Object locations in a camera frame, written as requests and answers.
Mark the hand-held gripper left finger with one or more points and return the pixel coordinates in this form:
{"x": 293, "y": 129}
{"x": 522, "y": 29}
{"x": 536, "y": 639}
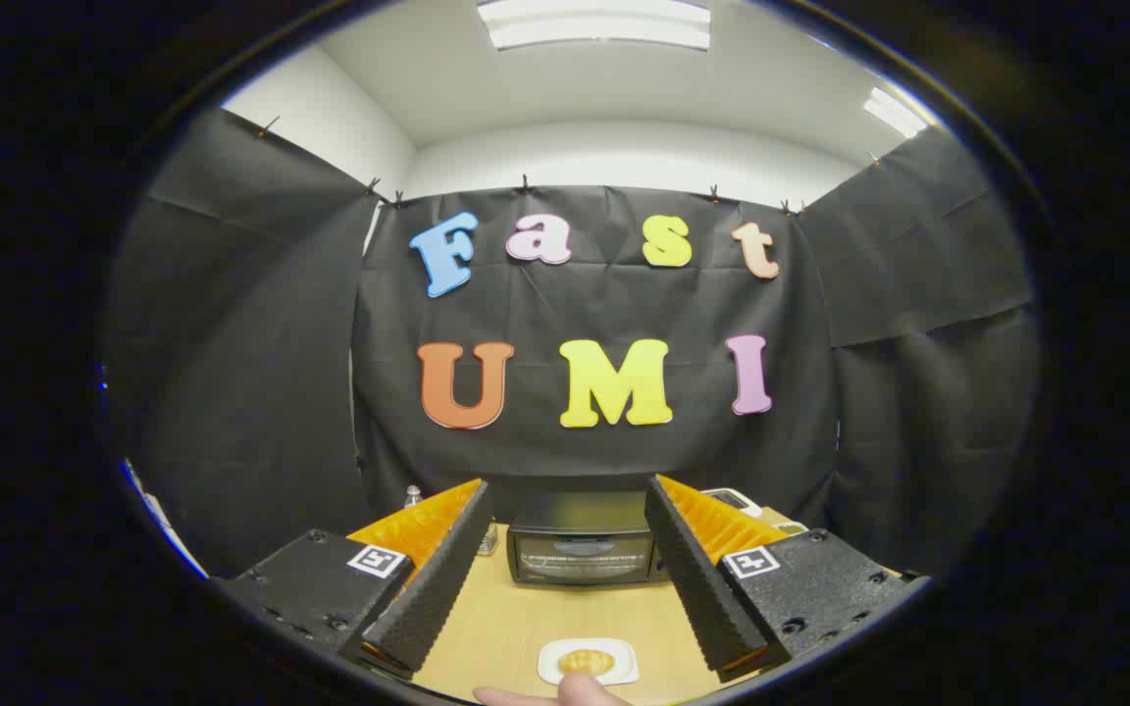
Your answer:
{"x": 433, "y": 588}

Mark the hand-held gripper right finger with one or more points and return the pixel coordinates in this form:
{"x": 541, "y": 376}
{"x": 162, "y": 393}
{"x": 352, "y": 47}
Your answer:
{"x": 697, "y": 579}

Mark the black toaster oven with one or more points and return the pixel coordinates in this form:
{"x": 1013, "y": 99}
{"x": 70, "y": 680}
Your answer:
{"x": 580, "y": 549}

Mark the golden bread roll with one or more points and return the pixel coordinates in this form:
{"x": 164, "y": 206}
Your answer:
{"x": 587, "y": 663}

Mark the white pop-up toaster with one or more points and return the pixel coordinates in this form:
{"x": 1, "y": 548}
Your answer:
{"x": 737, "y": 502}

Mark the small clear glass jar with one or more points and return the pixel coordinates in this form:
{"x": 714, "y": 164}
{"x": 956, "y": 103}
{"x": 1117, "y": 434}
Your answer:
{"x": 488, "y": 539}

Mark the green label water bottle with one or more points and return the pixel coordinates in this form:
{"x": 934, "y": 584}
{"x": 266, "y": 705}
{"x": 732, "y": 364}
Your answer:
{"x": 413, "y": 493}

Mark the white square plate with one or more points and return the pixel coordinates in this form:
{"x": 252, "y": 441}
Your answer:
{"x": 550, "y": 667}

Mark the black backdrop cloth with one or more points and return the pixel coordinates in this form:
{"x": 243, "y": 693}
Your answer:
{"x": 261, "y": 373}

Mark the large ceiling light panel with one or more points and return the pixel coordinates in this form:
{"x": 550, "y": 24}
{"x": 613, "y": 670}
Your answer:
{"x": 594, "y": 25}

